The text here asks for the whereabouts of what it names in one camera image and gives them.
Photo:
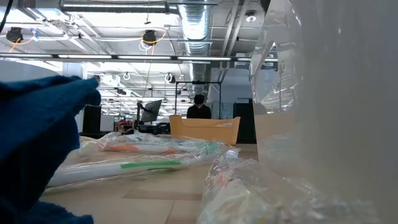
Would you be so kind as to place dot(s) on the orange plastic bin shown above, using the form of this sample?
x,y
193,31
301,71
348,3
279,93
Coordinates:
x,y
205,129

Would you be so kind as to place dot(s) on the blue toothbrush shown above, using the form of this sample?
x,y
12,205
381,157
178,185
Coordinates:
x,y
185,143

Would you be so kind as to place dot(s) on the green toothbrush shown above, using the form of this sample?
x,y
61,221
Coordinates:
x,y
149,164

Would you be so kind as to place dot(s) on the white plastic bin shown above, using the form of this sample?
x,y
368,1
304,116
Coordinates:
x,y
342,124
25,71

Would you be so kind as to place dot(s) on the person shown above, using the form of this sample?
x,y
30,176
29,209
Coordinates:
x,y
199,109

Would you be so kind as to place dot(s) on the grey tilted monitor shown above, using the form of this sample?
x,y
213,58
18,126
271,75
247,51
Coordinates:
x,y
152,110

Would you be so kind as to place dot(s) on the black cabinet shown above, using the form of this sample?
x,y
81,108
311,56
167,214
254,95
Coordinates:
x,y
91,119

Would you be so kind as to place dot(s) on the round ceiling fixture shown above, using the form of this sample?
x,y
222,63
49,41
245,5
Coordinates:
x,y
250,17

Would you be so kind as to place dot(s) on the long ceiling light strip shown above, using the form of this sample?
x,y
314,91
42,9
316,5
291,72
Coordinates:
x,y
93,56

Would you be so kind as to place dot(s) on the blue cloth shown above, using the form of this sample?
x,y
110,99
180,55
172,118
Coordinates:
x,y
37,130

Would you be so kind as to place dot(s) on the black metal frame stand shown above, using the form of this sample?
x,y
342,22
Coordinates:
x,y
197,82

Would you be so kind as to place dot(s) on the silver ventilation duct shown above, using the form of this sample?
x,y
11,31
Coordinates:
x,y
194,25

